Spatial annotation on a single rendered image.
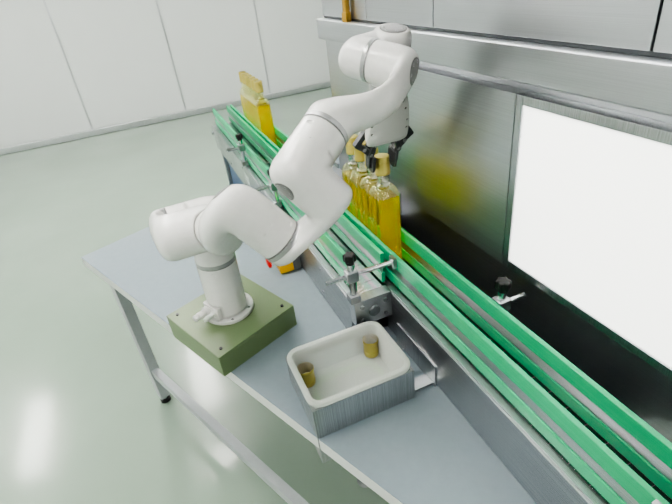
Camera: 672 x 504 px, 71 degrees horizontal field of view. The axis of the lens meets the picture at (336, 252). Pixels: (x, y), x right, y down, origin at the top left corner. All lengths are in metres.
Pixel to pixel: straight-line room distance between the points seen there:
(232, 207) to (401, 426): 0.54
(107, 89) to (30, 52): 0.85
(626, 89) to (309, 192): 0.46
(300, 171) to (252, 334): 0.53
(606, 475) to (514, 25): 0.70
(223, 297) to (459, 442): 0.61
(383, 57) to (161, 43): 6.02
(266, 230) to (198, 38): 6.12
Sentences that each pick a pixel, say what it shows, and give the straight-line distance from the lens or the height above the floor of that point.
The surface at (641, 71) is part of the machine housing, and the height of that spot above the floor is 1.38.
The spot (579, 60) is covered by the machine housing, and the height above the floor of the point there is 1.38.
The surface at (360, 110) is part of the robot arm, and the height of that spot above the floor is 1.33.
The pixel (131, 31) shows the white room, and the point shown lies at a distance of 6.78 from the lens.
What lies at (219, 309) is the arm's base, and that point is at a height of 0.86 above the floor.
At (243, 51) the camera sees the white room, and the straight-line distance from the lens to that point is 6.97.
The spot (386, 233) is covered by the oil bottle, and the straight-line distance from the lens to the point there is 1.14.
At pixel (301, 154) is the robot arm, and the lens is 0.75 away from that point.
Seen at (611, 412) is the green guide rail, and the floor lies 0.95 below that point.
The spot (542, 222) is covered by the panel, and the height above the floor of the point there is 1.11.
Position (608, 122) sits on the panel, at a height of 1.31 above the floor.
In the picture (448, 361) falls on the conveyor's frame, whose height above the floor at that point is 0.86.
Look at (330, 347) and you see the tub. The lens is 1.07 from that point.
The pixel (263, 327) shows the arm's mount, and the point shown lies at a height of 0.81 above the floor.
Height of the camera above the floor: 1.54
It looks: 31 degrees down
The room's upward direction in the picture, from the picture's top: 7 degrees counter-clockwise
